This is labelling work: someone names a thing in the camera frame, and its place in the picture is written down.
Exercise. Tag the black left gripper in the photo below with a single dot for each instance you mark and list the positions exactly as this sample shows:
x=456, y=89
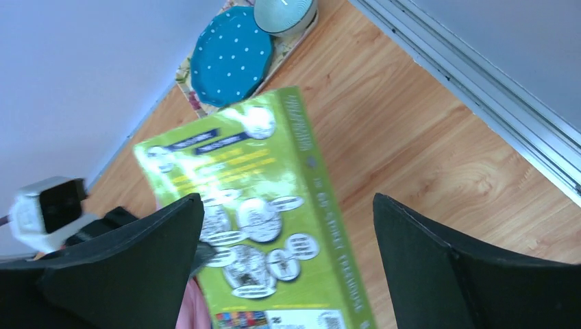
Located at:
x=112, y=220

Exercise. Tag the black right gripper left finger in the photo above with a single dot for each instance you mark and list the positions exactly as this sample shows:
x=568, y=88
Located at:
x=132, y=277

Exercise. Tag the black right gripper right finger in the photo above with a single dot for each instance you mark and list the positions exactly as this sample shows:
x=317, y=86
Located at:
x=439, y=277

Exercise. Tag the pink student backpack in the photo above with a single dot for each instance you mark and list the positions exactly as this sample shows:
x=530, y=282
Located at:
x=193, y=312

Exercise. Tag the green comic book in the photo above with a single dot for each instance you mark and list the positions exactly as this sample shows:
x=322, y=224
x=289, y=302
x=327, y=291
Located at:
x=283, y=256

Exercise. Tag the blue polka dot plate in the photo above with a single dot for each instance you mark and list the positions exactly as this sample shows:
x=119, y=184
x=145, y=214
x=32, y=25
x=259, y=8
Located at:
x=231, y=58

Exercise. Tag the pale green bowl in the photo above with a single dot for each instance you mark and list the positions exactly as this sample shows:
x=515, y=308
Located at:
x=284, y=17

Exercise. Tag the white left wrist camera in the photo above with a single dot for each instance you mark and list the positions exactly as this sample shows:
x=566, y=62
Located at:
x=46, y=213

